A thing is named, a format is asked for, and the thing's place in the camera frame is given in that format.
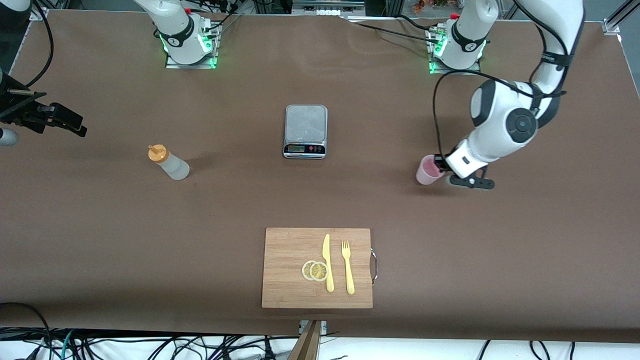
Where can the yellow plastic knife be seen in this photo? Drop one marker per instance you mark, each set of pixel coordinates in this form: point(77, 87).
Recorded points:
point(329, 275)

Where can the metal table edge bracket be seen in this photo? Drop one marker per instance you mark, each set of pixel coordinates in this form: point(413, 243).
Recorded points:
point(324, 327)

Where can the yellow lemon slice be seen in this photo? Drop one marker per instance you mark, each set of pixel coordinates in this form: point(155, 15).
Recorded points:
point(319, 271)
point(305, 270)

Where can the clear sauce bottle orange cap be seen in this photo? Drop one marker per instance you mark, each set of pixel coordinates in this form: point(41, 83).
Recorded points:
point(175, 167)

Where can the aluminium frame corner bracket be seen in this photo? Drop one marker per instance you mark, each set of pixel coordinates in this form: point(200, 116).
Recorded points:
point(37, 14)
point(611, 25)

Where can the wooden post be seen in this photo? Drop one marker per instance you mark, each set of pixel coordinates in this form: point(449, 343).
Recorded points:
point(306, 347)

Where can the silver digital kitchen scale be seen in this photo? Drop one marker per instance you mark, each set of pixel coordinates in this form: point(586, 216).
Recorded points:
point(305, 125)

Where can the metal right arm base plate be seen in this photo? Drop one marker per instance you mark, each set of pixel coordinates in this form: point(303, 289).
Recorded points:
point(172, 65)

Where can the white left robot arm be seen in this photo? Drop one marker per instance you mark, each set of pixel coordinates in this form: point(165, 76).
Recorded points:
point(505, 125)

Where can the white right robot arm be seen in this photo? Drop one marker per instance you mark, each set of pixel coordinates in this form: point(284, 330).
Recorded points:
point(175, 25)

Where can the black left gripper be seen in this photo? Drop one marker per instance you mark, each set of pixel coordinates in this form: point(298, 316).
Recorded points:
point(440, 162)

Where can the pink plastic cup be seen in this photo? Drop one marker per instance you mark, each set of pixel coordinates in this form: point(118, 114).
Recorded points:
point(426, 175)

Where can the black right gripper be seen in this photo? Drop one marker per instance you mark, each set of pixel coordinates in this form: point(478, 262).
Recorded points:
point(15, 106)

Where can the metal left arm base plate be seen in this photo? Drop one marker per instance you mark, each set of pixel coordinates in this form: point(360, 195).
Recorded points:
point(472, 71)

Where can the wooden cutting board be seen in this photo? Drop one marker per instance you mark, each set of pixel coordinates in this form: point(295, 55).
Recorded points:
point(285, 270)

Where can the yellow plastic fork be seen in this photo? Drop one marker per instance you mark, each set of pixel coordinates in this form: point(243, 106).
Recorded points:
point(349, 275)

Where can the grey metal frame rail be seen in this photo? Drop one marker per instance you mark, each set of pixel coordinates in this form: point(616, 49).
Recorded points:
point(327, 6)

